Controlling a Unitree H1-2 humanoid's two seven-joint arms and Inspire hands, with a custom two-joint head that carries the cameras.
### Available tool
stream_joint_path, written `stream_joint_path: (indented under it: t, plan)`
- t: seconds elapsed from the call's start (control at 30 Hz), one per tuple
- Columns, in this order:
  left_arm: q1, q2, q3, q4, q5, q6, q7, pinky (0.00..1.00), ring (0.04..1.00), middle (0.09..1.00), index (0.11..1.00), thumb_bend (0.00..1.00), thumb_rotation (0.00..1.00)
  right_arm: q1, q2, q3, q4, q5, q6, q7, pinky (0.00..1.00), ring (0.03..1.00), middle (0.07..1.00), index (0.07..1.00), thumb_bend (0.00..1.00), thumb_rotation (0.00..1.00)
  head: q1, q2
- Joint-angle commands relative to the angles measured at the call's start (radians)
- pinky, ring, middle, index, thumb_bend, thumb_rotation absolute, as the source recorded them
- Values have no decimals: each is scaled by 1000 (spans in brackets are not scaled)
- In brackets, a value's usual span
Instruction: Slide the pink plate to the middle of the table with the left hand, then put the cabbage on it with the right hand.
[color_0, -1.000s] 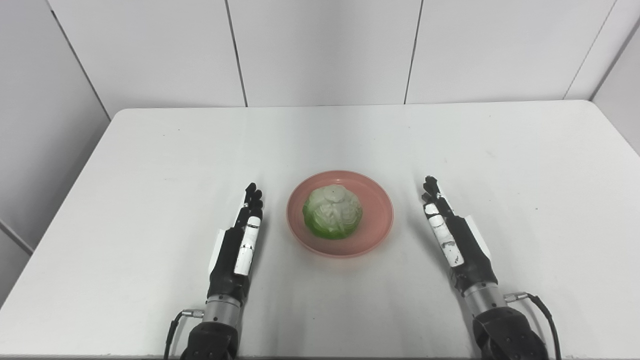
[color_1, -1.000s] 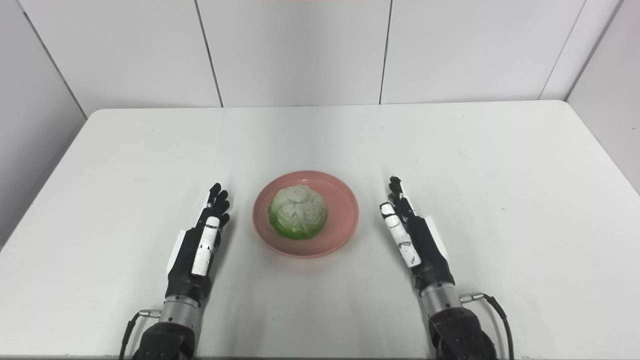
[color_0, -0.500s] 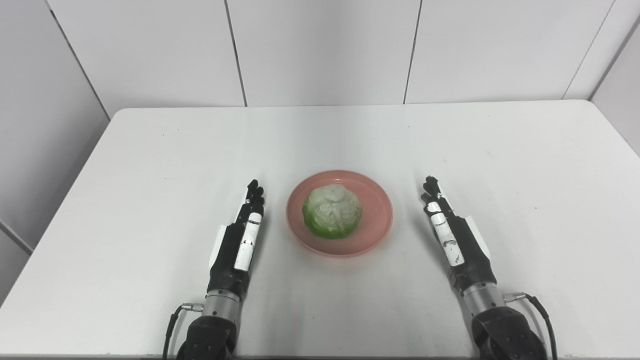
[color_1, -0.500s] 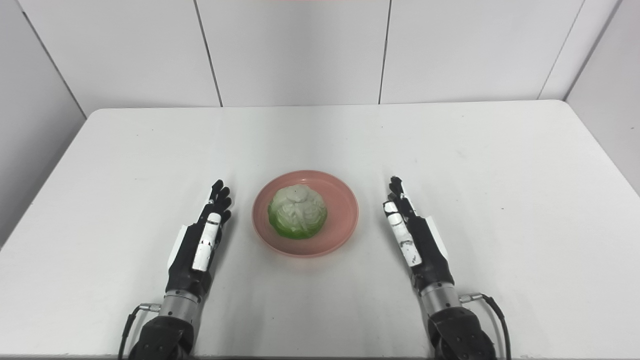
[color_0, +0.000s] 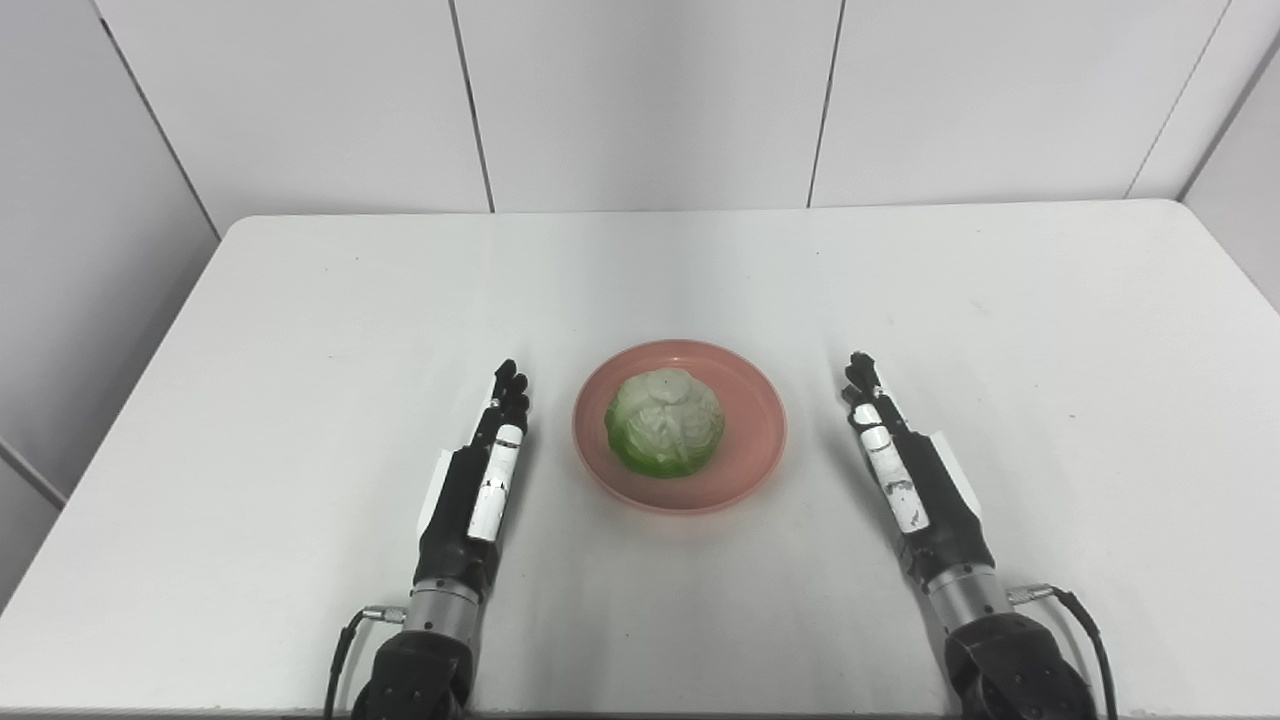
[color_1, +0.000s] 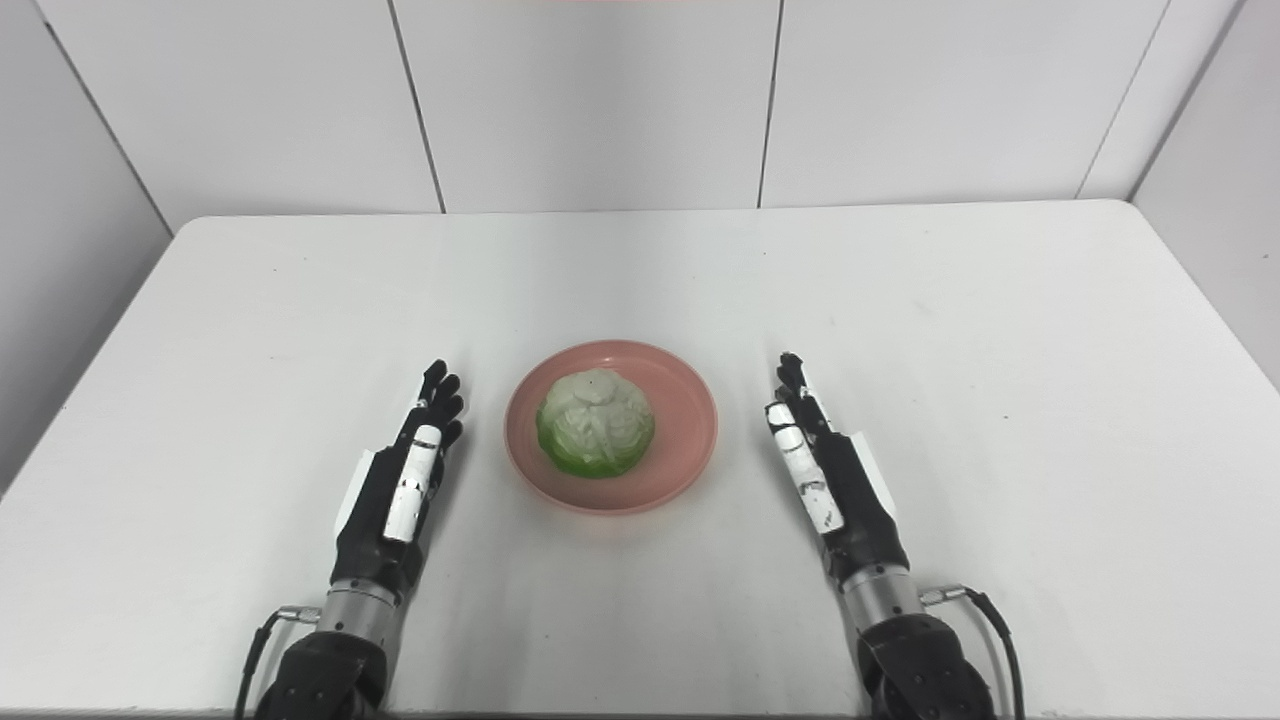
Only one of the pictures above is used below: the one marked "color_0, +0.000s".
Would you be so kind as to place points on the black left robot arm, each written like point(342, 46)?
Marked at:
point(425, 660)

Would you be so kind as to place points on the pink round plate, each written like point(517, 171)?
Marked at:
point(745, 455)

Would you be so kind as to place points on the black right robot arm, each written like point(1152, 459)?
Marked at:
point(1010, 660)

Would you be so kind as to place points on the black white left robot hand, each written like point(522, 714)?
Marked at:
point(455, 520)

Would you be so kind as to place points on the green white cabbage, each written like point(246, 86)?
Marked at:
point(665, 420)

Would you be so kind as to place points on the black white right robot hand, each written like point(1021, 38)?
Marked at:
point(930, 500)

